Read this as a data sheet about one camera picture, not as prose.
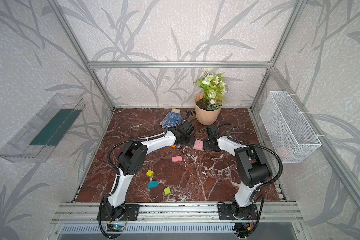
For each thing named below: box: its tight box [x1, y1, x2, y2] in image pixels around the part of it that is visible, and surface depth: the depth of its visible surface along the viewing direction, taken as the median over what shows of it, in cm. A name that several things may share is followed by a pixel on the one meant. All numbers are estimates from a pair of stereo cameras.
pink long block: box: [196, 139, 205, 151], surface depth 98 cm
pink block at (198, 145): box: [193, 139, 204, 151], surface depth 98 cm
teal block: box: [147, 180, 159, 190], surface depth 84 cm
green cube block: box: [164, 187, 171, 195], surface depth 82 cm
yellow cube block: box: [146, 169, 154, 178], surface depth 86 cm
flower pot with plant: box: [194, 69, 228, 125], surface depth 99 cm
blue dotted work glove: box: [159, 108, 182, 129], surface depth 116 cm
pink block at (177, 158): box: [172, 155, 183, 163], surface depth 93 cm
